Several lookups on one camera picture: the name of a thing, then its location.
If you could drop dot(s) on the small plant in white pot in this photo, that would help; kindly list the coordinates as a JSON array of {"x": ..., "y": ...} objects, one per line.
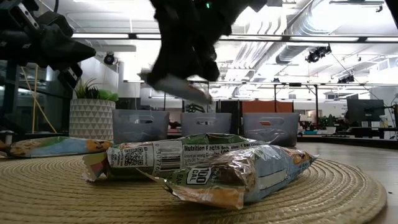
[{"x": 330, "y": 129}]

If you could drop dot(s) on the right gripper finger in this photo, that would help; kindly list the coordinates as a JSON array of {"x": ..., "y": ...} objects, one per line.
[
  {"x": 174, "y": 59},
  {"x": 208, "y": 65}
]

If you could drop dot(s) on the black ceiling spotlight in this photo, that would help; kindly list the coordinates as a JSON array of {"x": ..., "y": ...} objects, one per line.
[{"x": 109, "y": 58}]

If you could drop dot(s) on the light blue orange granola bar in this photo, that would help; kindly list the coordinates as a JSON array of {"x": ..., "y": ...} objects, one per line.
[{"x": 248, "y": 177}]

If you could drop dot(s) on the dark office desk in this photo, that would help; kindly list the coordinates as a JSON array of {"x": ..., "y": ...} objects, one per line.
[{"x": 373, "y": 132}]

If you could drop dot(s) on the orange partition panel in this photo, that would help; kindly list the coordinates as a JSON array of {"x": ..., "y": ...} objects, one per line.
[{"x": 267, "y": 106}]

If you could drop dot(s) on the round woven straw placemat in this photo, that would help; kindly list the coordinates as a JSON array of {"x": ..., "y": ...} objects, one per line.
[{"x": 62, "y": 193}]

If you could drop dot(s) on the black ceiling track lights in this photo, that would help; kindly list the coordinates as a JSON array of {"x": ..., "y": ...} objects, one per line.
[
  {"x": 346, "y": 79},
  {"x": 315, "y": 55}
]

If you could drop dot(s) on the grey translucent plastic bin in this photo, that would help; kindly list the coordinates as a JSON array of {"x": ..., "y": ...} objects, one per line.
[
  {"x": 155, "y": 127},
  {"x": 286, "y": 123},
  {"x": 189, "y": 127}
]

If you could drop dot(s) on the green granola bar nutrition label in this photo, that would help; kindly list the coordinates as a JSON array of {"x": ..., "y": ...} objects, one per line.
[{"x": 149, "y": 158}]

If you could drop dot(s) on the succulent in triangle-pattern pot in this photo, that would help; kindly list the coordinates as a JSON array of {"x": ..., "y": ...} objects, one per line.
[{"x": 90, "y": 118}]

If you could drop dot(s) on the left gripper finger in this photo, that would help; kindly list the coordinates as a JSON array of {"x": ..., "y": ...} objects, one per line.
[
  {"x": 76, "y": 60},
  {"x": 79, "y": 49}
]

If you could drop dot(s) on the silver ventilation duct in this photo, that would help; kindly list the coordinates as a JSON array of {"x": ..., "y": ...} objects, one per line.
[{"x": 295, "y": 46}]

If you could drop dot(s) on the black background rig frame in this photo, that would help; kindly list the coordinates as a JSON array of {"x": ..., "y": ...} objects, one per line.
[{"x": 295, "y": 84}]

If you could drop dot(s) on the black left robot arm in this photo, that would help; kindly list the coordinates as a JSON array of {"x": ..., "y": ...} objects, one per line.
[{"x": 15, "y": 46}]

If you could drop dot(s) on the black computer monitor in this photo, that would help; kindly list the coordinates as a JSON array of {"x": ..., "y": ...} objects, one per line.
[{"x": 365, "y": 110}]

